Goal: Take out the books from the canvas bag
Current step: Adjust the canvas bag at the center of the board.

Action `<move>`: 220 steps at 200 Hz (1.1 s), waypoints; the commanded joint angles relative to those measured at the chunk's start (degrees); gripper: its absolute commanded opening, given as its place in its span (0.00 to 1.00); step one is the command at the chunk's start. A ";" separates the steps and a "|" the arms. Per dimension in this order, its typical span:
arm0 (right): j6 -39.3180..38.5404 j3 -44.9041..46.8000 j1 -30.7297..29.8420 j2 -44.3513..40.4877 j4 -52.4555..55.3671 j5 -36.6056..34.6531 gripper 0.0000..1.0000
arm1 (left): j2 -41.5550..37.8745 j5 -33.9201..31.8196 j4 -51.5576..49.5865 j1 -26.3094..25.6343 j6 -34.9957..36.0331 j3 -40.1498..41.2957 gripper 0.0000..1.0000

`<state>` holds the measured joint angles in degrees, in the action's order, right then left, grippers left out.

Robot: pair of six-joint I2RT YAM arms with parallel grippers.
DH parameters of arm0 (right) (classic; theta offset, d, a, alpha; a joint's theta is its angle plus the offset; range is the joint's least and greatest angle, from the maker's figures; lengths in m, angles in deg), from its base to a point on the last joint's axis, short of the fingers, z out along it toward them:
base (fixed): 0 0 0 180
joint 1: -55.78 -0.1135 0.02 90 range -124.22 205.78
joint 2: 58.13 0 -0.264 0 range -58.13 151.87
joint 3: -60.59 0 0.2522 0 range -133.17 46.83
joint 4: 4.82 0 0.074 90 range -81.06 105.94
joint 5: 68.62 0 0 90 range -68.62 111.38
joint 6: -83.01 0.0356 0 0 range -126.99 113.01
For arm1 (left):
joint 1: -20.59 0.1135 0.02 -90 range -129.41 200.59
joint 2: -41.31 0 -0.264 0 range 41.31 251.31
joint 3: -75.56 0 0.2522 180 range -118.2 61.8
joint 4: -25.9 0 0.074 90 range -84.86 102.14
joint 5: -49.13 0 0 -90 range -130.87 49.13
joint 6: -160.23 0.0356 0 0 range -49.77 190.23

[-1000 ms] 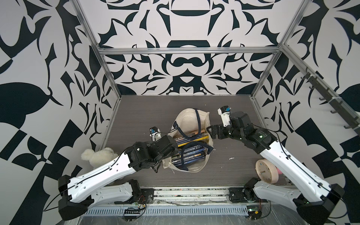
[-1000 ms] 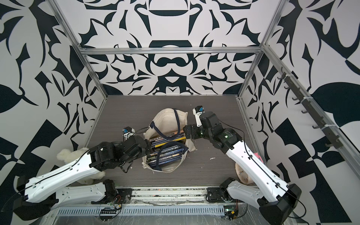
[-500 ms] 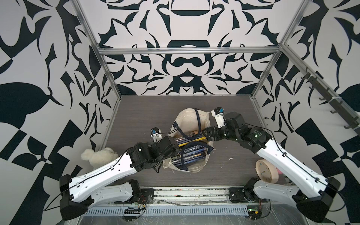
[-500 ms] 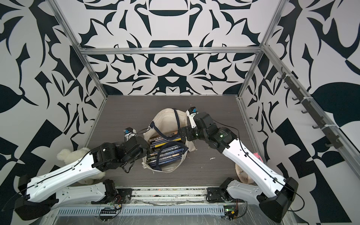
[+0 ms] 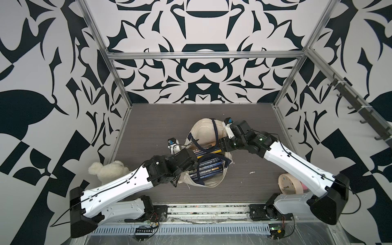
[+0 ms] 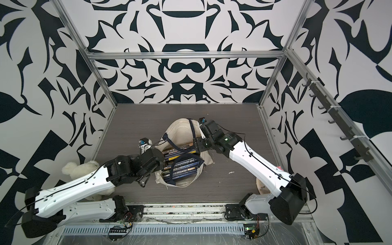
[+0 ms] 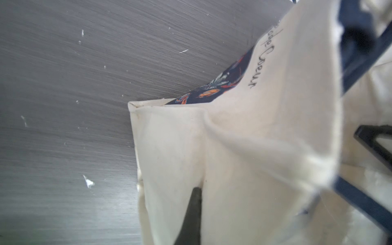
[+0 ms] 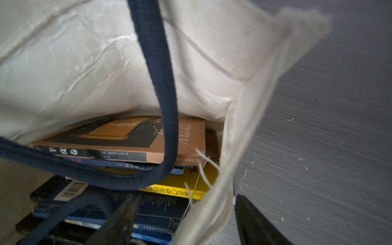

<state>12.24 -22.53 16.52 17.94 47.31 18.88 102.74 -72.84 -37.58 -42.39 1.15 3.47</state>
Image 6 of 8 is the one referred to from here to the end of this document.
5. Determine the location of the black wall hook rack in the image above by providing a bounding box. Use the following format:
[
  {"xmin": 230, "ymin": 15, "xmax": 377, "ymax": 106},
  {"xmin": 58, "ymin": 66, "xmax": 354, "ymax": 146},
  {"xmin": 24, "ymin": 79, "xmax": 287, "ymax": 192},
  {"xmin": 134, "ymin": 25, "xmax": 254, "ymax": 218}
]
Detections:
[{"xmin": 304, "ymin": 75, "xmax": 374, "ymax": 162}]

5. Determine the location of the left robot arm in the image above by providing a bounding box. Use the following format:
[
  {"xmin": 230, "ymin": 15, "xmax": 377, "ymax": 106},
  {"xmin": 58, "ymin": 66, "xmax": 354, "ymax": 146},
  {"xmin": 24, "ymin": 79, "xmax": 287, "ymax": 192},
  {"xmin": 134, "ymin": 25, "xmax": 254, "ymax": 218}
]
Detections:
[{"xmin": 21, "ymin": 148, "xmax": 164, "ymax": 238}]

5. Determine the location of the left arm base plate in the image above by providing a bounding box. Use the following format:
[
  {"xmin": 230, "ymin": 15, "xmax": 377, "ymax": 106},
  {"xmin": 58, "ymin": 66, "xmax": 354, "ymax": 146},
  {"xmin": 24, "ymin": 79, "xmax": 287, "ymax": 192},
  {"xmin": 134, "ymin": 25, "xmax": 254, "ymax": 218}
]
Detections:
[{"xmin": 99, "ymin": 205, "xmax": 145, "ymax": 223}]

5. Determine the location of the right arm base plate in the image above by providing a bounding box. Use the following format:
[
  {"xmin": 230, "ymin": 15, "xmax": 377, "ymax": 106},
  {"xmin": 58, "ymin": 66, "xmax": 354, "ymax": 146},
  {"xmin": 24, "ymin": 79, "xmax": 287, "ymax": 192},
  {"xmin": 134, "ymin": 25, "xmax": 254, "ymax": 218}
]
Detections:
[{"xmin": 224, "ymin": 204, "xmax": 268, "ymax": 221}]

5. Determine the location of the electronics board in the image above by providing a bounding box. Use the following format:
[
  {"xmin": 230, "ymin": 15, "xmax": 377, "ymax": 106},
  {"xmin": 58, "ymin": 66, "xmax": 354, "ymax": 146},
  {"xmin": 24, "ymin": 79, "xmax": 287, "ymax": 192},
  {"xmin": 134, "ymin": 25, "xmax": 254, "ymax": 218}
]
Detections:
[
  {"xmin": 244, "ymin": 223, "xmax": 260, "ymax": 240},
  {"xmin": 108, "ymin": 226, "xmax": 132, "ymax": 241}
]

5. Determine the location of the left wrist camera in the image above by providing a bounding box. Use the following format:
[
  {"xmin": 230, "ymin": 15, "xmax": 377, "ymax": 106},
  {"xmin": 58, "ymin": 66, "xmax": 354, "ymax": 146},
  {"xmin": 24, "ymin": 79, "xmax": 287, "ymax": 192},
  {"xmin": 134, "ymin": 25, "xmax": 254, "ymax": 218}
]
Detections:
[{"xmin": 139, "ymin": 138, "xmax": 153, "ymax": 155}]

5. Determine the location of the yellow spine book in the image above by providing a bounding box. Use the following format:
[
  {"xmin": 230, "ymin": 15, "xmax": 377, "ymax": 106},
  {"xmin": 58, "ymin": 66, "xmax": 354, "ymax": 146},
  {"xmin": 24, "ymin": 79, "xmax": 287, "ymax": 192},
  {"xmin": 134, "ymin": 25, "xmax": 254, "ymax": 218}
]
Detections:
[{"xmin": 164, "ymin": 150, "xmax": 196, "ymax": 161}]

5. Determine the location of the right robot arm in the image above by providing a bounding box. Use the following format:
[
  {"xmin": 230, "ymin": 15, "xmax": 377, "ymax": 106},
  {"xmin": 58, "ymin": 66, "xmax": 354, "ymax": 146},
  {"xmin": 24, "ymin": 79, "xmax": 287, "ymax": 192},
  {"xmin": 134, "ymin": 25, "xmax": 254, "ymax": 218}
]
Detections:
[{"xmin": 197, "ymin": 118, "xmax": 307, "ymax": 225}]

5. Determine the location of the right electronics board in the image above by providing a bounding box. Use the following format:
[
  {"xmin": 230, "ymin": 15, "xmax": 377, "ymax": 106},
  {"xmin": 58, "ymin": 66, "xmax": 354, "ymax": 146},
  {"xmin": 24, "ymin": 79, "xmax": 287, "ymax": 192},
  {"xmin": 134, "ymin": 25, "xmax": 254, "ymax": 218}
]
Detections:
[{"xmin": 244, "ymin": 223, "xmax": 260, "ymax": 240}]

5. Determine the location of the aluminium front rail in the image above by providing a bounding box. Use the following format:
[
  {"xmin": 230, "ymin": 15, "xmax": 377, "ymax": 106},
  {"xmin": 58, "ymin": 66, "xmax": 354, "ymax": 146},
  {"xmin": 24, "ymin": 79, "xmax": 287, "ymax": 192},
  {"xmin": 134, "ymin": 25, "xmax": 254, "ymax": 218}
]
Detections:
[{"xmin": 55, "ymin": 202, "xmax": 313, "ymax": 224}]

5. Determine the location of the black spine book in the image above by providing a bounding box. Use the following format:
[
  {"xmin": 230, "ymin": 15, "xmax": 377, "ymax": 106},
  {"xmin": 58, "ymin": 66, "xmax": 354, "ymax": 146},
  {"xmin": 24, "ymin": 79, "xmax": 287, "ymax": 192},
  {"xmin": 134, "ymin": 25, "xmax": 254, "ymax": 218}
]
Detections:
[{"xmin": 163, "ymin": 158, "xmax": 199, "ymax": 171}]

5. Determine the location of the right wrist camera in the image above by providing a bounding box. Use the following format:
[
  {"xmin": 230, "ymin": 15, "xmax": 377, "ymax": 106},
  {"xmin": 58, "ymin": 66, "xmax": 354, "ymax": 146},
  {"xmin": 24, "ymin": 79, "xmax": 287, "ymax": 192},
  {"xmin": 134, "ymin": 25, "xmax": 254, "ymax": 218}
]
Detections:
[{"xmin": 198, "ymin": 117, "xmax": 208, "ymax": 125}]

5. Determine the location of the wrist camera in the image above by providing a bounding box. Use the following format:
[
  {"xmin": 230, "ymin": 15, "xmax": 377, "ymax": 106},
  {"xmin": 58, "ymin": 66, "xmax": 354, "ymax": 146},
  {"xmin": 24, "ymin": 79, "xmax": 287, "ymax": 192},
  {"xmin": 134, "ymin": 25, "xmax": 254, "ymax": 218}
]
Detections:
[
  {"xmin": 139, "ymin": 138, "xmax": 153, "ymax": 155},
  {"xmin": 198, "ymin": 117, "xmax": 208, "ymax": 125}
]

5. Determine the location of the dark blue bottom book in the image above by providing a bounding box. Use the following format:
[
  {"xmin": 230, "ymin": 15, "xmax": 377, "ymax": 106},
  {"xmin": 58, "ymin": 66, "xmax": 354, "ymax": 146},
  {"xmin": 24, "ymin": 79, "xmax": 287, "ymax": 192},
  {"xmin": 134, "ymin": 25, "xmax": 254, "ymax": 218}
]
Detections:
[{"xmin": 163, "ymin": 169, "xmax": 197, "ymax": 183}]

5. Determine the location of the left electronics board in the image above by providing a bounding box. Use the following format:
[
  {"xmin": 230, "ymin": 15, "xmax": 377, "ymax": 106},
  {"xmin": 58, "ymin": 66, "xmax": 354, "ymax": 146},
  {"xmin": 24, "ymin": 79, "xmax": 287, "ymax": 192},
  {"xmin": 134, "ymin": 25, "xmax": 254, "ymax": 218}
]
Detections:
[{"xmin": 108, "ymin": 226, "xmax": 132, "ymax": 241}]

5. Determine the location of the beige round clock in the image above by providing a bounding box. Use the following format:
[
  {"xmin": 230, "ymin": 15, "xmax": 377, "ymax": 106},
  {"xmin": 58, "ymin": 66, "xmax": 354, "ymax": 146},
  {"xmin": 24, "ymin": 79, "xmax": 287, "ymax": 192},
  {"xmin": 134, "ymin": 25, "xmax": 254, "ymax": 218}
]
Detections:
[{"xmin": 256, "ymin": 179, "xmax": 270, "ymax": 195}]

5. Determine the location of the cream canvas tote bag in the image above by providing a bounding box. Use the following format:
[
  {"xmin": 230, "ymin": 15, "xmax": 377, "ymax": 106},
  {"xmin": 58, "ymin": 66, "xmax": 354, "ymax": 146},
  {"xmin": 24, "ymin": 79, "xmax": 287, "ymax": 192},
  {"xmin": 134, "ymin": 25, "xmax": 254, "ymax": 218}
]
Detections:
[{"xmin": 155, "ymin": 118, "xmax": 213, "ymax": 188}]

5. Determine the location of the white plush teddy bear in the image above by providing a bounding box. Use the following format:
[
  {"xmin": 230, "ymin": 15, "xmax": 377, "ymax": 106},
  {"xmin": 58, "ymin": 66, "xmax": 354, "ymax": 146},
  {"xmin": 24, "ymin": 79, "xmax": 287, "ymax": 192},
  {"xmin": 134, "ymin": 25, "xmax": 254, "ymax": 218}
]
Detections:
[{"xmin": 62, "ymin": 160, "xmax": 115, "ymax": 201}]

